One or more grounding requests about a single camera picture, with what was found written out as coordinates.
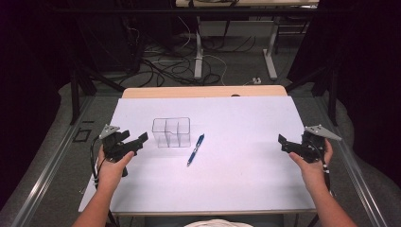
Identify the blue pen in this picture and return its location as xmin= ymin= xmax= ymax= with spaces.
xmin=186 ymin=133 xmax=205 ymax=167

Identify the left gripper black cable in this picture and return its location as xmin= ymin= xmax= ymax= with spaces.
xmin=89 ymin=135 xmax=102 ymax=191

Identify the wooden table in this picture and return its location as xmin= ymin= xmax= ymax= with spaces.
xmin=112 ymin=84 xmax=318 ymax=227

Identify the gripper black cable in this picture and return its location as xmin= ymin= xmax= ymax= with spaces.
xmin=317 ymin=150 xmax=333 ymax=194
xmin=89 ymin=135 xmax=102 ymax=191

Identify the person's left hand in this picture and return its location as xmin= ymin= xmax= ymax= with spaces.
xmin=96 ymin=146 xmax=136 ymax=191

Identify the person's right hand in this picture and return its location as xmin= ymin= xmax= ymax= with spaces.
xmin=288 ymin=138 xmax=334 ymax=191

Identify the black metal stand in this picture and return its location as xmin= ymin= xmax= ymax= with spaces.
xmin=285 ymin=64 xmax=340 ymax=127
xmin=68 ymin=61 xmax=126 ymax=126

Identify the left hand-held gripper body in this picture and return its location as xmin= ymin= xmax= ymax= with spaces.
xmin=98 ymin=124 xmax=138 ymax=164

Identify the clear plastic organizer box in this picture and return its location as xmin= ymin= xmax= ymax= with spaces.
xmin=151 ymin=116 xmax=192 ymax=148

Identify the white table mat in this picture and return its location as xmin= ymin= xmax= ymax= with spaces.
xmin=78 ymin=96 xmax=317 ymax=213

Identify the dark curtain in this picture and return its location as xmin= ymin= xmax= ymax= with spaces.
xmin=0 ymin=0 xmax=74 ymax=209
xmin=288 ymin=0 xmax=401 ymax=190

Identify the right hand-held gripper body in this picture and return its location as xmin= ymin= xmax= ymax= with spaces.
xmin=300 ymin=124 xmax=342 ymax=165

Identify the white desk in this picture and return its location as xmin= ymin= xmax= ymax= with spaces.
xmin=174 ymin=0 xmax=320 ymax=81

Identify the metal floor rail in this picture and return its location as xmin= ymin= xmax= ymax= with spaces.
xmin=315 ymin=96 xmax=391 ymax=227
xmin=10 ymin=96 xmax=96 ymax=227

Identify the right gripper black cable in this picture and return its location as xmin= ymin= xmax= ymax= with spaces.
xmin=317 ymin=150 xmax=333 ymax=194

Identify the tangle of black cables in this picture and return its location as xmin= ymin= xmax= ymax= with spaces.
xmin=117 ymin=34 xmax=257 ymax=89

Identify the person's white shirt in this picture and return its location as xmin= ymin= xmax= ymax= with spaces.
xmin=183 ymin=218 xmax=253 ymax=227

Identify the white cable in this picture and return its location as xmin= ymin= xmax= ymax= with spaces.
xmin=176 ymin=15 xmax=229 ymax=87

